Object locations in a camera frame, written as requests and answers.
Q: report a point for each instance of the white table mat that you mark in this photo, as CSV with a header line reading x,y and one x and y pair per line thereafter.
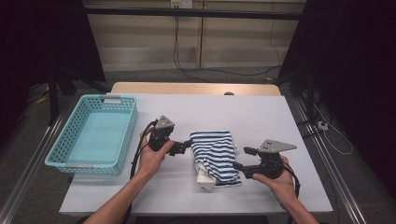
x,y
202,109

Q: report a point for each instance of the white wall socket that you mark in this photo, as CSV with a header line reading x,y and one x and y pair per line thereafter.
x,y
182,3

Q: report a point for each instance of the black curtain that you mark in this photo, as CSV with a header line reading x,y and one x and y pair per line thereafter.
x,y
37,37
358,62

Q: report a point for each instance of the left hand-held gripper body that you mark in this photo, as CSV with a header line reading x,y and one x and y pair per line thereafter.
x,y
160,137

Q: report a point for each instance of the person's left hand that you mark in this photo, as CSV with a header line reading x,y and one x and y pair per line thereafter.
x,y
151,161

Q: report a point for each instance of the wooden table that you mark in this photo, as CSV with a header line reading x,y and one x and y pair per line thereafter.
x,y
193,88

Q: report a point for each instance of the person's right hand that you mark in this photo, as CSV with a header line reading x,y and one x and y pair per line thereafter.
x,y
285,189

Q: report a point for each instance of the dark round table grommet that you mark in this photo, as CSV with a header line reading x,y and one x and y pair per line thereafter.
x,y
229,93

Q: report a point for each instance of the light blue plastic basket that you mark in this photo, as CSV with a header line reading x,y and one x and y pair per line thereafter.
x,y
93,137

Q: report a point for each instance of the black metal stand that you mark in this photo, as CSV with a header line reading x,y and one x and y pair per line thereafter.
x,y
309,93
53,99

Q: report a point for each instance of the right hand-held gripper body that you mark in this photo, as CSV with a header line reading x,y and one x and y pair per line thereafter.
x,y
271,166

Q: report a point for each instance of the blue white striped baby romper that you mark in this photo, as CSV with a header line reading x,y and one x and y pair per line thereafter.
x,y
218,152

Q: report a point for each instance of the small yellow strip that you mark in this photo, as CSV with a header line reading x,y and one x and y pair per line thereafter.
x,y
42,99

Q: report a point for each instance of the aluminium rail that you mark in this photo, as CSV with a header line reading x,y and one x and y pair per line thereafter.
x,y
28,174
336,180

